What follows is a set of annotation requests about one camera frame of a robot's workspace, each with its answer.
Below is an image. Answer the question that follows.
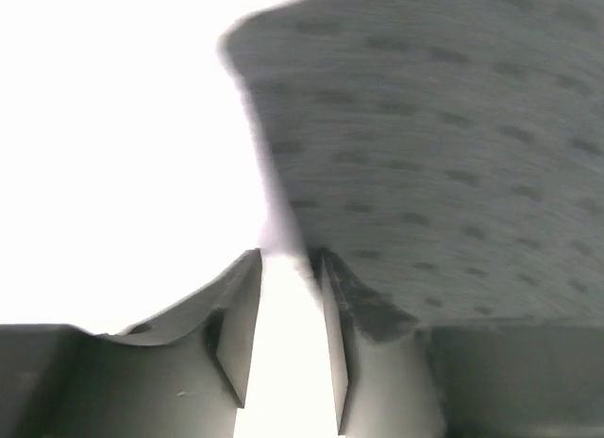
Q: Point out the dark grey dotted skirt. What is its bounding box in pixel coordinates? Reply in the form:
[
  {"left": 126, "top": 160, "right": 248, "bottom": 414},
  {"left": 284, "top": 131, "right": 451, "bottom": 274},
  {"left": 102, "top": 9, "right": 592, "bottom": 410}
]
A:
[{"left": 224, "top": 0, "right": 603, "bottom": 321}]

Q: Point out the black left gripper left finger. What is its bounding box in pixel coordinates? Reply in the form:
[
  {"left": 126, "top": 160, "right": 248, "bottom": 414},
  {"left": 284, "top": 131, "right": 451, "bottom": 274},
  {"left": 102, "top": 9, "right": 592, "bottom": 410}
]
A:
[{"left": 1, "top": 250, "right": 262, "bottom": 438}]

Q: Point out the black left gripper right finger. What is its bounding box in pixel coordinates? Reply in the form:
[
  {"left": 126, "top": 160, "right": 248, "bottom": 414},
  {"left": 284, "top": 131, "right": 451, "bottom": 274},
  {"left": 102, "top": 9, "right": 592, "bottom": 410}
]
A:
[{"left": 318, "top": 250, "right": 603, "bottom": 437}]

